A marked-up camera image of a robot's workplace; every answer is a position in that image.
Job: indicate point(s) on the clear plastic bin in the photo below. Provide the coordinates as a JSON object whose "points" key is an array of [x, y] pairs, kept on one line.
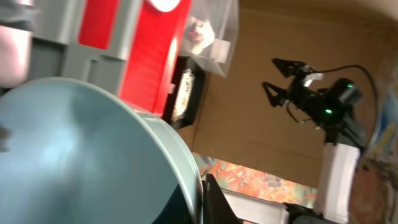
{"points": [[224, 18]]}

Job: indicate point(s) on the light blue bowl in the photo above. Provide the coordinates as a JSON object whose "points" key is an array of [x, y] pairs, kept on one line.
{"points": [[71, 152]]}

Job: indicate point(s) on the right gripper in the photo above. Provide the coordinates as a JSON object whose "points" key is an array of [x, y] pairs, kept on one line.
{"points": [[319, 104]]}

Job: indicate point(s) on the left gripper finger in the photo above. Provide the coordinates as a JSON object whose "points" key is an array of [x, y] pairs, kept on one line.
{"points": [[216, 209]]}

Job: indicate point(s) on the rice and food scraps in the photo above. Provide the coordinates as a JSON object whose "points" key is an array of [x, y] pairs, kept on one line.
{"points": [[183, 95]]}

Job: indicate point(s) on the black plastic tray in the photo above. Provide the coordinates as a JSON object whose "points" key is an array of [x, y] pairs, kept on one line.
{"points": [[189, 116]]}

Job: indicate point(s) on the light blue plate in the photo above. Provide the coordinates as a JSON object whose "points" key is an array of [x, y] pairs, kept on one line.
{"points": [[164, 5]]}

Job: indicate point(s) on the red plastic tray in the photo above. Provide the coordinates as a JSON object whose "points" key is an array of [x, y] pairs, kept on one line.
{"points": [[153, 54]]}

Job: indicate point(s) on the grey plastic dishwasher rack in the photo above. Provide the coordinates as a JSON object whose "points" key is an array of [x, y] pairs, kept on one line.
{"points": [[40, 39]]}

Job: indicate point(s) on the white napkin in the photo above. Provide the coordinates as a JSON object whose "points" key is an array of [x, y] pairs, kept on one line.
{"points": [[198, 35]]}

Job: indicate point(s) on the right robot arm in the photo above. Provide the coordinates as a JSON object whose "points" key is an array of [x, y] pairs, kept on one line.
{"points": [[343, 146]]}

